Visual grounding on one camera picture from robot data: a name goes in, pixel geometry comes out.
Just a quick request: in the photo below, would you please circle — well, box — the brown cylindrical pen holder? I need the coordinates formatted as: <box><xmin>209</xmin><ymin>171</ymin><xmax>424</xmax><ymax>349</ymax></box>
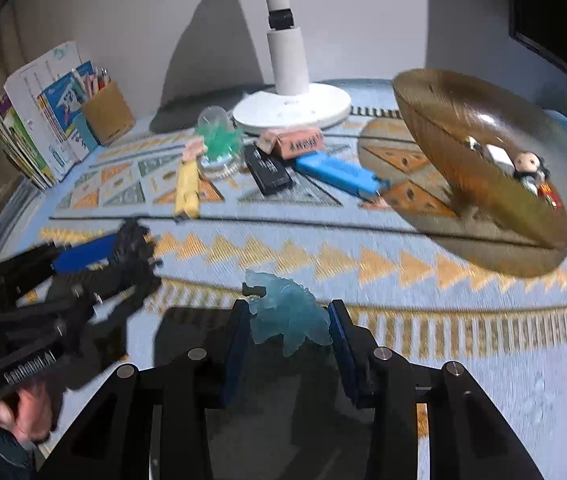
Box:
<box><xmin>81</xmin><ymin>81</ymin><xmax>136</xmax><ymax>145</ymax></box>

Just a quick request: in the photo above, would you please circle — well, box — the black rectangular box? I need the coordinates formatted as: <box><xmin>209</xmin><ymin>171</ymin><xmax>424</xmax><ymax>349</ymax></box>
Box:
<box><xmin>244</xmin><ymin>144</ymin><xmax>294</xmax><ymax>196</ymax></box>

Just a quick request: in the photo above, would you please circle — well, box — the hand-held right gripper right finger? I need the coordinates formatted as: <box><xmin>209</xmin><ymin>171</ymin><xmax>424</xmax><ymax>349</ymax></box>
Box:
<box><xmin>327</xmin><ymin>299</ymin><xmax>547</xmax><ymax>480</ymax></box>

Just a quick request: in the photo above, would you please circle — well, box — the black-haired doll figurine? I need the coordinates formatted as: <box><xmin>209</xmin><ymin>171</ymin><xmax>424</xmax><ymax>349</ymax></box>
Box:
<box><xmin>512</xmin><ymin>151</ymin><xmax>549</xmax><ymax>181</ymax></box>

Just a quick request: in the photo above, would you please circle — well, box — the light blue bookend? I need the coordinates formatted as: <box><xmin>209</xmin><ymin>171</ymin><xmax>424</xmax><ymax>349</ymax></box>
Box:
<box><xmin>72</xmin><ymin>112</ymin><xmax>99</xmax><ymax>151</ymax></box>

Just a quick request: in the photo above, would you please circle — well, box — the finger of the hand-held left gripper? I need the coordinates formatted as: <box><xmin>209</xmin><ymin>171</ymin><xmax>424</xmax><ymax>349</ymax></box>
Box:
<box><xmin>0</xmin><ymin>234</ymin><xmax>117</xmax><ymax>293</ymax></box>
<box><xmin>0</xmin><ymin>265</ymin><xmax>164</xmax><ymax>331</ymax></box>

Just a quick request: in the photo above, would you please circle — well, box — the red lighter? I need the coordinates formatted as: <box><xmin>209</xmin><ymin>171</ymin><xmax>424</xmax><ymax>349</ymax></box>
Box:
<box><xmin>536</xmin><ymin>182</ymin><xmax>567</xmax><ymax>211</ymax></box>

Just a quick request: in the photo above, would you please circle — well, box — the white desk lamp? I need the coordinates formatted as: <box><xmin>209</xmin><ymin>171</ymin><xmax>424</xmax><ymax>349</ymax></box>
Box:
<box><xmin>232</xmin><ymin>0</ymin><xmax>353</xmax><ymax>136</ymax></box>

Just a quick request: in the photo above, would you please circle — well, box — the translucent blue dinosaur toy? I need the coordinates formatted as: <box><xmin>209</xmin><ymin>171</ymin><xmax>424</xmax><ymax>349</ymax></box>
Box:
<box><xmin>242</xmin><ymin>269</ymin><xmax>334</xmax><ymax>358</ymax></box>

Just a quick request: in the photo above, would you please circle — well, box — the pink box eraser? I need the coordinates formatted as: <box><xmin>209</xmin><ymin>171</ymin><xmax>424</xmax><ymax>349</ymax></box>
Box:
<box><xmin>256</xmin><ymin>127</ymin><xmax>325</xmax><ymax>158</ymax></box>

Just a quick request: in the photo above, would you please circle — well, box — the white charger plug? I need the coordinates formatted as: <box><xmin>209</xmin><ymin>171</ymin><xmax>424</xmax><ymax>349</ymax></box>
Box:
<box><xmin>483</xmin><ymin>144</ymin><xmax>517</xmax><ymax>168</ymax></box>

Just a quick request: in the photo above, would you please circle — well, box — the row of books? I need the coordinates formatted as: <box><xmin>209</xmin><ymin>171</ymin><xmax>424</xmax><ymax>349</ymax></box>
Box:
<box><xmin>0</xmin><ymin>41</ymin><xmax>99</xmax><ymax>191</ymax></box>

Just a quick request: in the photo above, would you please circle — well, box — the amber ribbed glass bowl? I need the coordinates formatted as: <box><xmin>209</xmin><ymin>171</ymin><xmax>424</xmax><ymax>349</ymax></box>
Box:
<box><xmin>392</xmin><ymin>69</ymin><xmax>567</xmax><ymax>251</ymax></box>

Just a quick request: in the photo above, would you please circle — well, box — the clear plastic cup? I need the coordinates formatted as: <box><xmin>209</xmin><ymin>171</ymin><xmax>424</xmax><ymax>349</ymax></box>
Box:
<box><xmin>198</xmin><ymin>106</ymin><xmax>244</xmax><ymax>178</ymax></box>

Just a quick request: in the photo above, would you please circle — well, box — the person's left hand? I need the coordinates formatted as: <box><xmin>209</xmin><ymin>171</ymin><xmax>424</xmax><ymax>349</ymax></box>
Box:
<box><xmin>0</xmin><ymin>380</ymin><xmax>57</xmax><ymax>446</ymax></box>

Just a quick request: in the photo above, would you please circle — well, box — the bunch of pens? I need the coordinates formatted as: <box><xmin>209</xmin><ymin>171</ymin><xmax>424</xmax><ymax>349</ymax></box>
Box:
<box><xmin>76</xmin><ymin>66</ymin><xmax>112</xmax><ymax>95</ymax></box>

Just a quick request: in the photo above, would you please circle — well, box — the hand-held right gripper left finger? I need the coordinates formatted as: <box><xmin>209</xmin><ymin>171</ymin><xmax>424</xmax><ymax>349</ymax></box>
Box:
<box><xmin>38</xmin><ymin>297</ymin><xmax>253</xmax><ymax>480</ymax></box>

